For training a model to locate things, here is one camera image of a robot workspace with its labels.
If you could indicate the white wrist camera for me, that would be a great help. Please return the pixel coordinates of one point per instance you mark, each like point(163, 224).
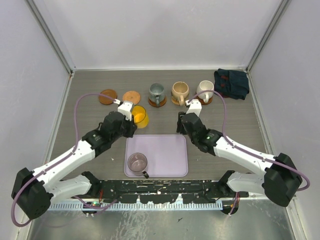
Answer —
point(125, 108)
point(194, 106)

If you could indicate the left aluminium frame post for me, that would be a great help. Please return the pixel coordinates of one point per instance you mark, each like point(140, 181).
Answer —
point(47, 25)

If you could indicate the woven rattan coaster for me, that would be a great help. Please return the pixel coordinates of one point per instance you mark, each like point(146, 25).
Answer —
point(132, 96)
point(179, 101)

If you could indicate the slotted white cable duct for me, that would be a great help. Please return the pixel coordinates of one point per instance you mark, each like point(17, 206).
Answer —
point(75, 205)

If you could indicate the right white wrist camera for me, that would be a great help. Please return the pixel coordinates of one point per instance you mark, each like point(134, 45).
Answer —
point(194, 106)

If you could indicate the right aluminium frame post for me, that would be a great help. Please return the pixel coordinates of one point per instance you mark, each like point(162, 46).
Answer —
point(268, 32)

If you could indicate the beige ceramic mug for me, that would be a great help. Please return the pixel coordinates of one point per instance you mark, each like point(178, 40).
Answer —
point(180, 88)

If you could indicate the aluminium frame post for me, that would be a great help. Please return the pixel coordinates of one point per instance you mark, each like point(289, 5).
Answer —
point(268, 32)
point(47, 25)

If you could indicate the clear purple glass mug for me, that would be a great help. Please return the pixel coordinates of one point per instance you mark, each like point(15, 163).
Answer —
point(138, 165)

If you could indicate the lavender plastic tray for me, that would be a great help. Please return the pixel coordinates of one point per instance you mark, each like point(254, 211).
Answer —
point(166, 154)

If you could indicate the grey green ceramic mug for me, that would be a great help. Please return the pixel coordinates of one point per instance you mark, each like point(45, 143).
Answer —
point(156, 93)

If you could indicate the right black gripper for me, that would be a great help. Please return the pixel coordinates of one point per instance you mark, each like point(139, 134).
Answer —
point(180, 129)

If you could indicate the yellow glass mug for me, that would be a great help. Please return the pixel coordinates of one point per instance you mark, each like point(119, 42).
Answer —
point(140, 116)

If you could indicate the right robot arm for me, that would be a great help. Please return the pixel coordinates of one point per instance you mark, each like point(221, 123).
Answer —
point(274, 176)

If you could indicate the dark blue folded cloth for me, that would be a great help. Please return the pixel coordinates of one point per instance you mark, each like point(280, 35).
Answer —
point(232, 84)

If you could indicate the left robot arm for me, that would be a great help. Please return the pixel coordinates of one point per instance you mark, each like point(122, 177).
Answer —
point(35, 190)

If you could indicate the white ceramic mug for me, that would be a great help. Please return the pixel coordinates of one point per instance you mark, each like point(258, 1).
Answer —
point(204, 91)

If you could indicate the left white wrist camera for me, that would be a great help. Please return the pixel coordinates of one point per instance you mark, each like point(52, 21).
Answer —
point(125, 108)

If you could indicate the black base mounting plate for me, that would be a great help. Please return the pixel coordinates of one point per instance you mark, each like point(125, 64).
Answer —
point(160, 191)

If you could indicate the wooden coaster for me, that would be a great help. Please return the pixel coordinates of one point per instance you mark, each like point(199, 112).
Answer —
point(107, 96)
point(200, 100)
point(153, 104)

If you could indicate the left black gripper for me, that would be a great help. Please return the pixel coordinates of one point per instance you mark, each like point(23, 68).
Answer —
point(131, 126)

